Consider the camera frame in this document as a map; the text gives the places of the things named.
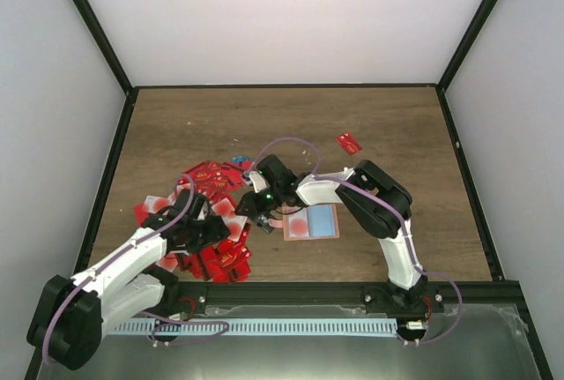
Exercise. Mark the light blue slotted cable duct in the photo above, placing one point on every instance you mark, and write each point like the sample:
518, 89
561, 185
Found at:
349, 327

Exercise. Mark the blue card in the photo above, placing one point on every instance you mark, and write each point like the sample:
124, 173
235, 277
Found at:
240, 159

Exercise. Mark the black enclosure frame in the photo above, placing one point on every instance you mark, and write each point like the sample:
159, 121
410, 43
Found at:
463, 48

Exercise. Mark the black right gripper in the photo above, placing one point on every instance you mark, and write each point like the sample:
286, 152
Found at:
254, 206

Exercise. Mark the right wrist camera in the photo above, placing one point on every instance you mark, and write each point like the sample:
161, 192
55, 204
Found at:
256, 181

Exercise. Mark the lone red VIP card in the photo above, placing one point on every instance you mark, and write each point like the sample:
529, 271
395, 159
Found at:
349, 143

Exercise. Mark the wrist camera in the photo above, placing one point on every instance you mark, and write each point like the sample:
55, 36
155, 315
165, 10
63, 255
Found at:
256, 181
199, 208

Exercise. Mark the pile of red cards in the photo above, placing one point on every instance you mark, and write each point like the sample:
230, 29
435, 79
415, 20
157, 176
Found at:
228, 260

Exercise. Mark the black card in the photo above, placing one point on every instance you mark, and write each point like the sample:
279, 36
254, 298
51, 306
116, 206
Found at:
263, 222

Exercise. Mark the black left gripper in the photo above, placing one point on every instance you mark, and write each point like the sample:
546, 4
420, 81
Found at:
218, 234

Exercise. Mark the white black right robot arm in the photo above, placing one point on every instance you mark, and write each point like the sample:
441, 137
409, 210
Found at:
380, 205

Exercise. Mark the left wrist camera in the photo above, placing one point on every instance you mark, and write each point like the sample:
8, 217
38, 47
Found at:
199, 208

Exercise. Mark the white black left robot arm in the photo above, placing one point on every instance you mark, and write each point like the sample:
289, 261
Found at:
75, 314

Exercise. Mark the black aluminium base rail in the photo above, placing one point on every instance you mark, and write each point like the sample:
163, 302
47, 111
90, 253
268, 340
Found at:
374, 297

